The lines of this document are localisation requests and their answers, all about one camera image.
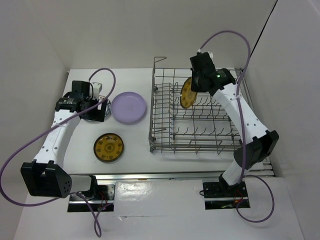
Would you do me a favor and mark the yellow patterned plate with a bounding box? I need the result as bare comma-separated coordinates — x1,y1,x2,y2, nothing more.
180,77,198,109
93,133,125,163

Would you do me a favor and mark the white plate floral rim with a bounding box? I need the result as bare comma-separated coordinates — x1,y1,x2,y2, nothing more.
90,95,111,118

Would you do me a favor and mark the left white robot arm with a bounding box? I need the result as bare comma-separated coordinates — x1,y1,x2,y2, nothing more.
20,81,108,198

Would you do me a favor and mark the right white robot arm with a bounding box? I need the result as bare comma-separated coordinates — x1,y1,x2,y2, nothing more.
190,51,279,196

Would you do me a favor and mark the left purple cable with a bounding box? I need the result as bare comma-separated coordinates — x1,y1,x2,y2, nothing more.
0,67,117,238

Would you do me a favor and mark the purple cable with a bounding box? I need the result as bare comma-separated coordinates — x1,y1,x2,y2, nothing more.
0,67,117,238
198,30,276,223

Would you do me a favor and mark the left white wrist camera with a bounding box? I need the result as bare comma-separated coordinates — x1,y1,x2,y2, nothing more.
89,82,103,100

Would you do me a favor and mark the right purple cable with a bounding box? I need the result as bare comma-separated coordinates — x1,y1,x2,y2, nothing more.
198,30,276,223

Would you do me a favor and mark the grey wire dish rack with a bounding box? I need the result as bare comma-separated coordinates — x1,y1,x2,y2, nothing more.
148,56,242,154

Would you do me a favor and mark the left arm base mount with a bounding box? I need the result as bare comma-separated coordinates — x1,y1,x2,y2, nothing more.
67,183,116,213

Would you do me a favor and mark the silver aluminium rail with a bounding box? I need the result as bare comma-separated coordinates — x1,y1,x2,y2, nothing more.
95,171,222,182

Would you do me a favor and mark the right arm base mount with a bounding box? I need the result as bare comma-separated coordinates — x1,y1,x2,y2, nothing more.
199,181,251,210

